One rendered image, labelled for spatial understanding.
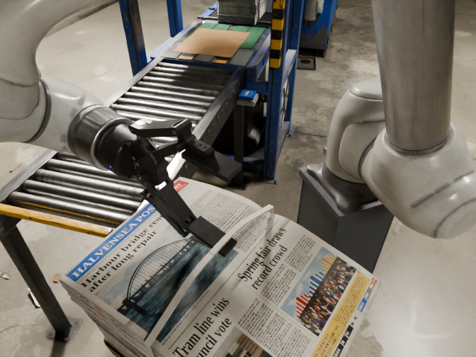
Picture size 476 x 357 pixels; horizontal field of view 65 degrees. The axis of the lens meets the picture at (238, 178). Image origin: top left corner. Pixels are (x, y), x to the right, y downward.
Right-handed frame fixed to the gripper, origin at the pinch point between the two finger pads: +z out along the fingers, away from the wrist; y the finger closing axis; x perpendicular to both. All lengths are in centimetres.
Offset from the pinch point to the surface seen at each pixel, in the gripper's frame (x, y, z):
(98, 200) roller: -18, 56, -65
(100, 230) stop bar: -9, 53, -51
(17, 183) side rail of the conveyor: -7, 58, -94
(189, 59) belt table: -126, 63, -120
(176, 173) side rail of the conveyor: -44, 55, -54
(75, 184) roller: -19, 58, -79
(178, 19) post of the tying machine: -172, 65, -171
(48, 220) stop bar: -2, 54, -67
